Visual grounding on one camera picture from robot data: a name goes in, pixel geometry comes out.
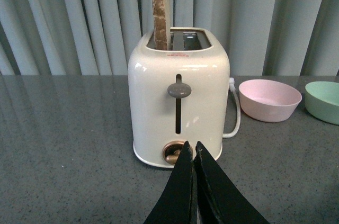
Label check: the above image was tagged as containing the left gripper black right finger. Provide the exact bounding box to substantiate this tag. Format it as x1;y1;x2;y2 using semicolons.
194;141;268;223

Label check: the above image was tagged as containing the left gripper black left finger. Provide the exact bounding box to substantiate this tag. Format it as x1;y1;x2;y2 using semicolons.
144;141;194;223

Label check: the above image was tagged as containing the pink plastic bowl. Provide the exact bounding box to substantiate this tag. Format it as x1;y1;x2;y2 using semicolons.
239;79;302;122

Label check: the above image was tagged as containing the cream white toaster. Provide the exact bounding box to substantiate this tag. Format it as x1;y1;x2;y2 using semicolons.
128;28;230;168

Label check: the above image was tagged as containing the green plastic bowl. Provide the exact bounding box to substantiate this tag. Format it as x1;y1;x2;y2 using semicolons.
305;81;338;125

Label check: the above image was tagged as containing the brown bread slice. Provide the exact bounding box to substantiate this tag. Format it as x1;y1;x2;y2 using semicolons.
152;0;171;50

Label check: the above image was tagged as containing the white pleated curtain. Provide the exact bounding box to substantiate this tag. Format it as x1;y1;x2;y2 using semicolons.
1;0;338;76

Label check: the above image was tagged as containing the white power cable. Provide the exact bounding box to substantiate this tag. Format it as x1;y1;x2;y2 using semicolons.
222;77;242;139

